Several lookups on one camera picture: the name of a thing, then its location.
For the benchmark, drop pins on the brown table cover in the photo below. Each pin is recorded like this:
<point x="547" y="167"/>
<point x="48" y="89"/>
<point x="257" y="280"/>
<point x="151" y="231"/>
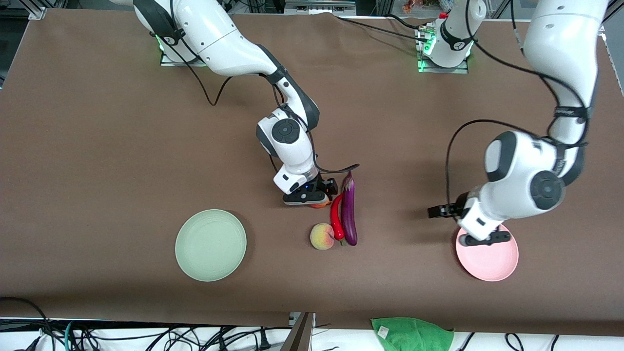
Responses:
<point x="390" y="122"/>

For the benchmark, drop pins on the colourful background item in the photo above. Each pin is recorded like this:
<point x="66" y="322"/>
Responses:
<point x="414" y="6"/>

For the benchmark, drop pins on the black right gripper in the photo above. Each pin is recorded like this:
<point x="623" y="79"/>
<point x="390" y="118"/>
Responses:
<point x="325" y="185"/>

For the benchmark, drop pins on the grey metal post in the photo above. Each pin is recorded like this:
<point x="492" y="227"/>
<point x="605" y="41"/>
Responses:
<point x="300" y="336"/>

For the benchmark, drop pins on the aluminium frame bar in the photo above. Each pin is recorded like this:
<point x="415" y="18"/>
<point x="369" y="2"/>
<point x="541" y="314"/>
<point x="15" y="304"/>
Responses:
<point x="319" y="7"/>

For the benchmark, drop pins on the red chili pepper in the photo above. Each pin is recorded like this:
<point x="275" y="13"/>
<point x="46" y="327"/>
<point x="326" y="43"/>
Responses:
<point x="336" y="219"/>

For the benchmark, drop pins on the pink round plate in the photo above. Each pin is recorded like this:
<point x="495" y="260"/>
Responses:
<point x="492" y="265"/>

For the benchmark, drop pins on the aluminium corner profile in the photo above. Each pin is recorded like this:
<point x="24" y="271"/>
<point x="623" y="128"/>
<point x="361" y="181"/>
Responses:
<point x="36" y="10"/>

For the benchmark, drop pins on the black power plug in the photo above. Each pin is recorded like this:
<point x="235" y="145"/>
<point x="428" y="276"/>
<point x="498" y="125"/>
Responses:
<point x="263" y="341"/>

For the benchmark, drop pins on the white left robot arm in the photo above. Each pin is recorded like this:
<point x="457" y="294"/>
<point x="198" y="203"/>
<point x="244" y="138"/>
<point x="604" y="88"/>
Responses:
<point x="560" y="48"/>

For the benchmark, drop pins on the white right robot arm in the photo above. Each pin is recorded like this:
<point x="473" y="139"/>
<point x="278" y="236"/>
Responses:
<point x="219" y="34"/>

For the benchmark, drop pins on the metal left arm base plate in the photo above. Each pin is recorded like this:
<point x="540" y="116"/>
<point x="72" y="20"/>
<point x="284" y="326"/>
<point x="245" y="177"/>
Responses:
<point x="443" y="70"/>

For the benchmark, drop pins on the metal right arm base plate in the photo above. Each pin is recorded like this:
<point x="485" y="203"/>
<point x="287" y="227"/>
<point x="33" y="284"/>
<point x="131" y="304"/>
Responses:
<point x="168" y="61"/>

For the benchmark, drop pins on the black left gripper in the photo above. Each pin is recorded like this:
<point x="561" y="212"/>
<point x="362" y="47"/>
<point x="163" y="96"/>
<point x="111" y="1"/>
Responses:
<point x="449" y="210"/>

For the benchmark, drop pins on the yellow pink peach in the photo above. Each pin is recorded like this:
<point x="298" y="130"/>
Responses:
<point x="321" y="236"/>

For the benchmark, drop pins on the green cloth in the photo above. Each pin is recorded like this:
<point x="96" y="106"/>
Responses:
<point x="414" y="336"/>

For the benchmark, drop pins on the pale green round plate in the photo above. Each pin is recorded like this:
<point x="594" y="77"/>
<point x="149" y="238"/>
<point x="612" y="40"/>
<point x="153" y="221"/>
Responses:
<point x="209" y="246"/>

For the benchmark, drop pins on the red pomegranate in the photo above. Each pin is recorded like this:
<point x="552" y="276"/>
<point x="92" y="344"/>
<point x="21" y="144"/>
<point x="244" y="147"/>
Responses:
<point x="319" y="205"/>

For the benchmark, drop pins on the purple eggplant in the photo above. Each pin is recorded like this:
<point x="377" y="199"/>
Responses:
<point x="349" y="214"/>

